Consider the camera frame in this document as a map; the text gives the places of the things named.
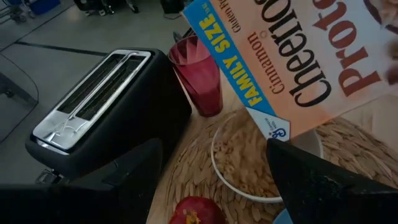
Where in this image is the black two-slot toaster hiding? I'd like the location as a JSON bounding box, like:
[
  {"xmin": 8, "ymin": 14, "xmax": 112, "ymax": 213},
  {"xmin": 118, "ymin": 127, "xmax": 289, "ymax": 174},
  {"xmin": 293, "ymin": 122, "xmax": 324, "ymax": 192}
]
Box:
[{"xmin": 25, "ymin": 48, "xmax": 193, "ymax": 180}]

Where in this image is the blue round plate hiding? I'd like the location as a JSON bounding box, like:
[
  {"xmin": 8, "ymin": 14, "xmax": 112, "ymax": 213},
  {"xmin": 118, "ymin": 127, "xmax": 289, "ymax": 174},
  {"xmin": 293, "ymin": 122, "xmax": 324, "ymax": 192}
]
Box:
[{"xmin": 273, "ymin": 208, "xmax": 295, "ymax": 224}]

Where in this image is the red apple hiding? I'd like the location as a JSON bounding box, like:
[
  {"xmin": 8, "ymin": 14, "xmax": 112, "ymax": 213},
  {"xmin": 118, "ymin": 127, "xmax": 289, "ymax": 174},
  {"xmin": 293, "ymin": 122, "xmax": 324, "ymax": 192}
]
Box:
[{"xmin": 169, "ymin": 195, "xmax": 228, "ymax": 224}]

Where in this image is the blue storage bin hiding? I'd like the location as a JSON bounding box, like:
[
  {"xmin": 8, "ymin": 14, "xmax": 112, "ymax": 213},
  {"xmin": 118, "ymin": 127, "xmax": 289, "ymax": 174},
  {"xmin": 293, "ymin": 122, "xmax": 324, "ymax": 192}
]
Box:
[{"xmin": 29, "ymin": 0, "xmax": 62, "ymax": 16}]

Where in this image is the Cheerios Protein cereal box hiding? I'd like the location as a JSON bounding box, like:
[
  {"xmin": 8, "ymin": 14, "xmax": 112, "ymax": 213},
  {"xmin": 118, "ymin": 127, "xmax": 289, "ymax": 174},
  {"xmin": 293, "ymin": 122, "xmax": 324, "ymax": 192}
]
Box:
[{"xmin": 182, "ymin": 0, "xmax": 398, "ymax": 142}]

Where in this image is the round woven straw placemat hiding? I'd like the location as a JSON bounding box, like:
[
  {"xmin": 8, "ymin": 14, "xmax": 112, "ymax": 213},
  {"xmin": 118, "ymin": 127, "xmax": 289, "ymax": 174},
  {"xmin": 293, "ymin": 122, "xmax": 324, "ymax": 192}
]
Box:
[{"xmin": 161, "ymin": 107, "xmax": 398, "ymax": 224}]

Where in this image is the red translucent plastic cup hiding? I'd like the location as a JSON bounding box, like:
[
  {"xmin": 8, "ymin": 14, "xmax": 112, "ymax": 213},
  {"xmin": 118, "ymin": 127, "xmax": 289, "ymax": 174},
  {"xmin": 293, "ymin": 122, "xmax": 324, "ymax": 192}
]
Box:
[{"xmin": 167, "ymin": 34, "xmax": 224, "ymax": 118}]

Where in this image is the cereal loops heap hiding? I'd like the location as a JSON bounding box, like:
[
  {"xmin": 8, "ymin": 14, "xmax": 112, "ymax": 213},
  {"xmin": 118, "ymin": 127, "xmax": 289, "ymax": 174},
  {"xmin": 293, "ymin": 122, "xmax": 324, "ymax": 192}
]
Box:
[{"xmin": 214, "ymin": 123, "xmax": 280, "ymax": 198}]

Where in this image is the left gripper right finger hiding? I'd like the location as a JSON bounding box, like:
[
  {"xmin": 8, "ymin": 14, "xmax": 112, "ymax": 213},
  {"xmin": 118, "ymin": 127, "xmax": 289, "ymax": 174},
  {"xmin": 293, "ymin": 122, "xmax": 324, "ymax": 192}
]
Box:
[{"xmin": 266, "ymin": 138, "xmax": 398, "ymax": 224}]

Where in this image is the white round bowl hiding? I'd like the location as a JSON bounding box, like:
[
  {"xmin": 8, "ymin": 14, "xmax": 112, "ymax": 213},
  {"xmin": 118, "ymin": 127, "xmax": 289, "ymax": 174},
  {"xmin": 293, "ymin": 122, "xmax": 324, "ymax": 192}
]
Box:
[{"xmin": 210, "ymin": 111, "xmax": 325, "ymax": 204}]

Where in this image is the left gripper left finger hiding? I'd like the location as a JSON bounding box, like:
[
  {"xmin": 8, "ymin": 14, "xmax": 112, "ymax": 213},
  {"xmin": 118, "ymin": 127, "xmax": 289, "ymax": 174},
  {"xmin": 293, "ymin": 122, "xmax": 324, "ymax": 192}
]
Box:
[{"xmin": 0, "ymin": 138, "xmax": 164, "ymax": 224}]

